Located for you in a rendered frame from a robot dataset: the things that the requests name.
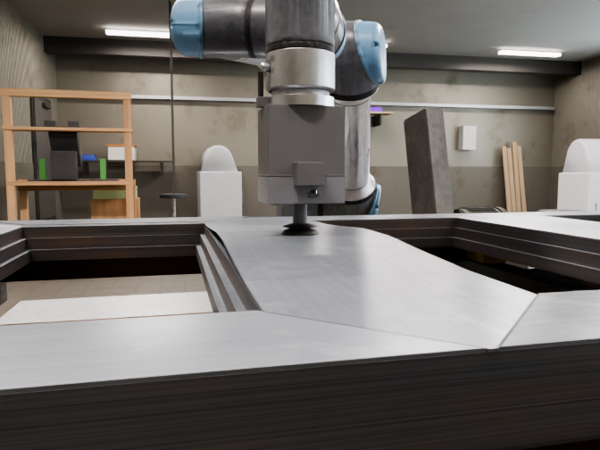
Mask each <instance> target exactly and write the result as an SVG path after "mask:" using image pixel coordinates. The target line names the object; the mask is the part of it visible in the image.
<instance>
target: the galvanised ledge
mask: <svg viewBox="0 0 600 450"><path fill-rule="evenodd" d="M212 311H213V309H212V307H211V303H210V300H209V297H208V294H207V291H206V292H188V293H171V294H153V295H135V296H101V297H83V298H66V299H48V300H30V301H20V302H19V303H17V304H16V305H15V306H14V307H13V308H12V309H11V310H10V311H8V312H7V313H6V314H5V315H3V316H2V317H1V318H0V325H3V324H18V323H32V322H48V321H76V320H92V319H107V318H122V317H137V316H152V315H167V314H182V313H211V312H212Z"/></svg>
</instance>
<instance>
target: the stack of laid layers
mask: <svg viewBox="0 0 600 450"><path fill-rule="evenodd" d="M234 219H242V218H233V219H225V220H217V221H226V220H234ZM204 222H211V221H202V222H159V223H116V224H73V225H19V224H8V223H0V225H10V226H20V227H22V228H19V229H16V230H13V231H10V232H7V233H5V234H3V235H0V281H1V280H3V279H5V278H6V277H8V276H9V275H11V274H13V273H14V272H16V271H17V270H19V269H20V268H22V267H23V266H25V265H27V264H28V263H30V262H39V261H64V260H90V259H115V258H141V257H166V256H191V255H196V258H197V260H198V264H199V267H200V270H201V273H202V276H203V280H204V284H205V288H206V291H207V294H208V297H209V300H210V303H211V307H212V311H213V312H214V313H225V312H241V311H255V310H257V311H261V309H260V308H259V306H258V305H257V303H256V302H255V300H254V298H253V297H252V295H251V294H250V292H249V290H248V289H247V287H246V285H245V283H244V282H243V280H242V279H241V277H240V275H239V273H238V270H237V268H236V266H235V264H234V263H233V262H232V260H231V258H230V256H229V253H228V251H227V249H226V247H225V245H224V243H223V241H222V240H221V238H220V237H219V236H218V234H217V233H216V232H215V231H213V230H211V229H208V228H207V227H206V226H205V224H204ZM317 222H321V223H325V224H330V225H338V226H346V227H356V228H364V229H369V230H373V231H376V232H379V233H382V234H386V235H389V236H391V237H393V238H396V239H398V240H400V241H403V242H405V243H406V244H408V245H410V246H414V247H416V248H420V247H446V246H453V247H457V248H461V249H464V250H467V251H471V252H474V253H478V254H484V255H488V256H491V257H495V258H498V259H502V260H506V261H509V262H513V263H518V264H522V265H526V266H529V267H533V268H537V269H540V270H543V271H550V272H553V273H557V274H561V275H564V276H567V277H571V278H574V279H581V280H585V281H588V282H591V283H595V284H598V285H600V240H596V239H591V238H584V237H574V236H568V235H562V234H556V233H551V232H544V231H539V230H533V229H522V228H516V227H510V226H505V225H498V224H493V223H487V222H481V221H470V220H465V219H458V218H443V219H401V220H358V221H317ZM599 438H600V340H593V341H583V342H572V343H562V344H552V345H541V346H521V347H511V348H500V349H499V350H495V351H488V350H479V351H470V352H459V353H448V354H428V355H418V356H407V357H397V358H387V359H376V360H366V361H355V362H335V363H325V364H314V365H305V366H294V367H283V368H273V369H262V370H252V371H233V372H222V373H211V374H201V375H190V376H180V377H169V378H159V379H140V380H129V381H118V382H108V383H97V384H87V385H77V386H67V387H47V388H36V389H25V390H15V391H4V392H0V450H521V449H527V448H534V447H541V446H552V445H560V444H566V443H572V442H579V441H586V440H592V439H599Z"/></svg>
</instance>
